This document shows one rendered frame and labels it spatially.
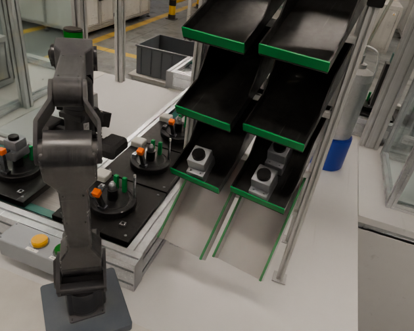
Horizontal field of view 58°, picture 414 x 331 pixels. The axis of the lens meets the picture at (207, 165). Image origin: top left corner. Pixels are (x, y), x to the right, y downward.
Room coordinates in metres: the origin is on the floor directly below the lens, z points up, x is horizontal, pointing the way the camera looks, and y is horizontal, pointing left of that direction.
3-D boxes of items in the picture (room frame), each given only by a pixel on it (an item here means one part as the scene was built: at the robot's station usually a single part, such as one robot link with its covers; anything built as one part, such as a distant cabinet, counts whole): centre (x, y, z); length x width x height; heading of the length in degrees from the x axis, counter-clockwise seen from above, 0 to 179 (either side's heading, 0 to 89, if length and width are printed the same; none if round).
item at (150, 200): (0.84, 0.26, 1.01); 0.24 x 0.24 x 0.13; 75
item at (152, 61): (2.98, 0.33, 0.73); 0.62 x 0.42 x 0.23; 75
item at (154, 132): (1.31, 0.14, 1.01); 0.24 x 0.24 x 0.13; 75
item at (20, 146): (0.94, 0.58, 1.06); 0.08 x 0.04 x 0.07; 165
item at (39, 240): (0.66, 0.40, 0.96); 0.04 x 0.04 x 0.02
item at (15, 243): (0.66, 0.40, 0.93); 0.21 x 0.07 x 0.06; 75
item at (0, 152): (0.89, 0.60, 1.04); 0.04 x 0.02 x 0.08; 165
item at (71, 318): (0.43, 0.19, 1.09); 0.07 x 0.07 x 0.06; 30
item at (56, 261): (0.43, 0.20, 1.15); 0.09 x 0.07 x 0.06; 109
